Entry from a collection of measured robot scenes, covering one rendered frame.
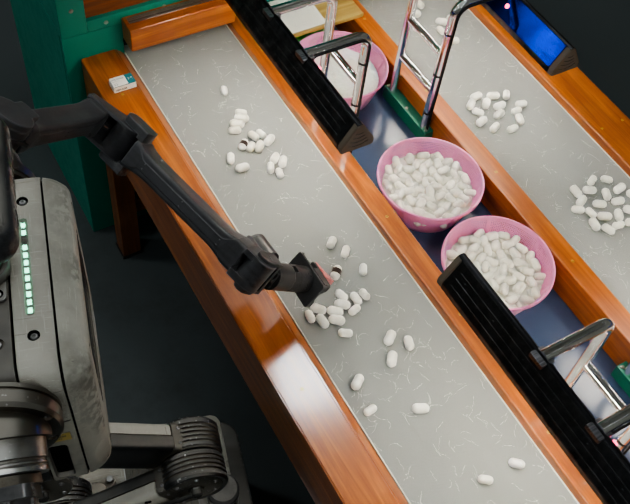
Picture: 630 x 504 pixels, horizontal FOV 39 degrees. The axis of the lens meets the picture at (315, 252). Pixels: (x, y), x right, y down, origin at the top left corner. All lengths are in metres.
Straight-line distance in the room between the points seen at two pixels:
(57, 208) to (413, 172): 1.20
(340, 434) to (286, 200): 0.62
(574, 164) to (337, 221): 0.66
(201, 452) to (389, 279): 0.60
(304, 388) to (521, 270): 0.61
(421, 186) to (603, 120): 0.56
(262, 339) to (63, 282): 0.80
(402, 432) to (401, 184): 0.66
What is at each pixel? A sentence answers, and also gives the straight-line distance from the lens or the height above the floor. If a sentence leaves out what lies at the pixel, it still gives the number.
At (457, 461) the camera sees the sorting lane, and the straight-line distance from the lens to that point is 1.85.
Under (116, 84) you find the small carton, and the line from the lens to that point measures 2.34.
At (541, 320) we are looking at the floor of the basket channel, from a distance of 2.15.
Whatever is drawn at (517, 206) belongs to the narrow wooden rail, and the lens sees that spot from 2.22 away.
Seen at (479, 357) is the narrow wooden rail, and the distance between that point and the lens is 1.95.
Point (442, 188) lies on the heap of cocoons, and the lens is 2.25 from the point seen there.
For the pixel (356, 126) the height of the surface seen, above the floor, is 1.11.
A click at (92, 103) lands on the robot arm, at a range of 1.82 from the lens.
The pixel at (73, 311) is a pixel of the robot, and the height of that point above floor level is 1.44.
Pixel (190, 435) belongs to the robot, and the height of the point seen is 0.79.
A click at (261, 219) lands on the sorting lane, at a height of 0.74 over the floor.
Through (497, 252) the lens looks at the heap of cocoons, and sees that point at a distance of 2.15.
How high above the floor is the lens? 2.40
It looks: 54 degrees down
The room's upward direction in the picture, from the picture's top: 9 degrees clockwise
